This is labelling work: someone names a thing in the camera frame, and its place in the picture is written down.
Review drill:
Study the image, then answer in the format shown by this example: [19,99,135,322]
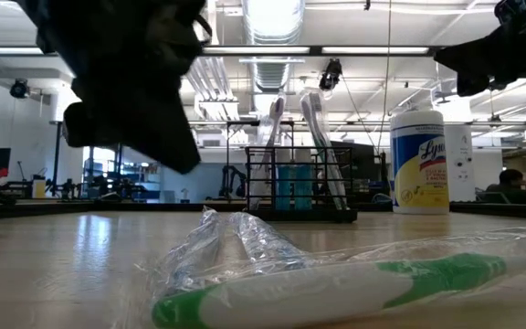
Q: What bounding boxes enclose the black screen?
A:
[329,140,377,193]

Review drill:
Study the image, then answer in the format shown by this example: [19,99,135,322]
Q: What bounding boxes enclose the white pillar with face stickers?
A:
[444,123,478,203]

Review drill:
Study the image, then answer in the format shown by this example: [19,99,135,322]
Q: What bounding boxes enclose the disinfecting wipes canister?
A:
[389,108,451,216]

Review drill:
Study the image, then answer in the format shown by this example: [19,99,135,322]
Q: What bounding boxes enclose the grey office chair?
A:
[475,190,510,206]

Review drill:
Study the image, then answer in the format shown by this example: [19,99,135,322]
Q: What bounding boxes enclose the yellow white container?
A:
[31,177,47,199]

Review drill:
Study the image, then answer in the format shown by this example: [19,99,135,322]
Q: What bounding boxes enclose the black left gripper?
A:
[43,40,203,175]

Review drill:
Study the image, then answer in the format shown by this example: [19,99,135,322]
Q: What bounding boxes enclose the black aluminium table frame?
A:
[0,198,526,222]

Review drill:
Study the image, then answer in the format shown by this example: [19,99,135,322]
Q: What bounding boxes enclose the black hanging camera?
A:
[318,58,343,92]

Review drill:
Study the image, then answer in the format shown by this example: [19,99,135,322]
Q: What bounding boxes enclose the black ceiling spotlight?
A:
[9,79,31,100]

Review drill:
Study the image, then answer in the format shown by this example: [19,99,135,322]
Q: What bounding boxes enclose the teal bottle white cap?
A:
[275,148,294,211]
[293,148,313,211]

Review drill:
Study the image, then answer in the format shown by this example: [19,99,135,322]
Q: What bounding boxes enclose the person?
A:
[485,168,526,206]

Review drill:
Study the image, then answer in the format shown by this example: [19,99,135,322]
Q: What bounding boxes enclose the black tall stand frame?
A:
[48,119,127,196]

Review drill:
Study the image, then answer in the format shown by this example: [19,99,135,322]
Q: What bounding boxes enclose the silver ceiling duct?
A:
[239,0,308,92]

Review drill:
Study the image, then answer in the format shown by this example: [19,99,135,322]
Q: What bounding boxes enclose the black wire basket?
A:
[243,144,359,225]

